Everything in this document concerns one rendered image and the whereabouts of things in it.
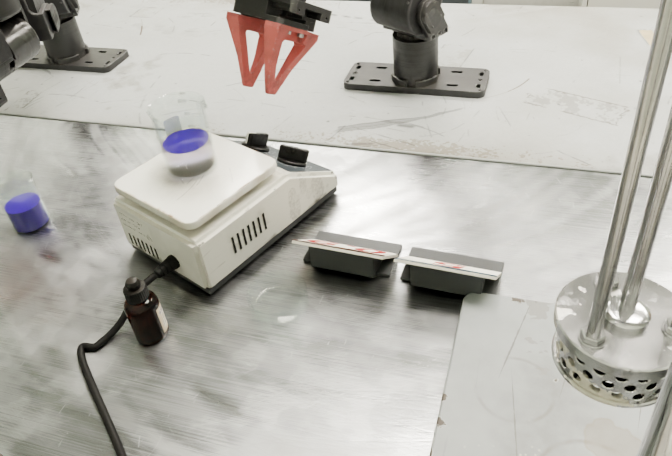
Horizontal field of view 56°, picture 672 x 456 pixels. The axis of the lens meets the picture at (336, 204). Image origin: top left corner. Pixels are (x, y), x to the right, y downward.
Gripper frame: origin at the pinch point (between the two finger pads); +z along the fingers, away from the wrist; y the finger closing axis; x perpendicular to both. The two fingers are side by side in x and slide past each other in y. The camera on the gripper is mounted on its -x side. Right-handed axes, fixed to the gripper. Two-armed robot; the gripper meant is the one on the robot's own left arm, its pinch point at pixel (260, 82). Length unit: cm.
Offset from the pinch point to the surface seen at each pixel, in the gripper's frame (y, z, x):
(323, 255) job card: 16.1, 13.4, -3.7
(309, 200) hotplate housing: 9.4, 10.4, 1.2
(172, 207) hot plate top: 5.4, 11.8, -13.7
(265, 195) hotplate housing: 9.2, 9.6, -5.8
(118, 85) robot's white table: -37.8, 8.2, 9.5
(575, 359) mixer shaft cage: 42.7, 6.5, -18.9
